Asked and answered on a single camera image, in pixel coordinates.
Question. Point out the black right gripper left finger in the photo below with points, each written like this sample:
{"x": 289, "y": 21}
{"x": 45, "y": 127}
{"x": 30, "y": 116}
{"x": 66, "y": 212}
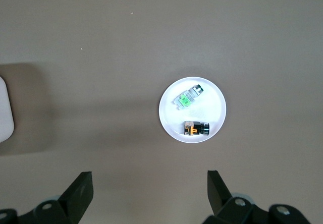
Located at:
{"x": 80, "y": 191}

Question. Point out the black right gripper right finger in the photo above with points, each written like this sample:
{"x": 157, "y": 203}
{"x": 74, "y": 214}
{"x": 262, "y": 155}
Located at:
{"x": 217, "y": 191}

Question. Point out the orange and black push-button switch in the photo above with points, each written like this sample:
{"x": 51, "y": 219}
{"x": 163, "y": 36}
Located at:
{"x": 194, "y": 129}

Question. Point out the pink round plate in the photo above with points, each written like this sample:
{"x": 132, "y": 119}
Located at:
{"x": 202, "y": 113}

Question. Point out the white lidded storage box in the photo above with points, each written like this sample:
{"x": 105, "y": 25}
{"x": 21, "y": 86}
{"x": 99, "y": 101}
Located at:
{"x": 5, "y": 108}

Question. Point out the green push-button switch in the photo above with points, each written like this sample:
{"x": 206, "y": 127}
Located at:
{"x": 185, "y": 100}

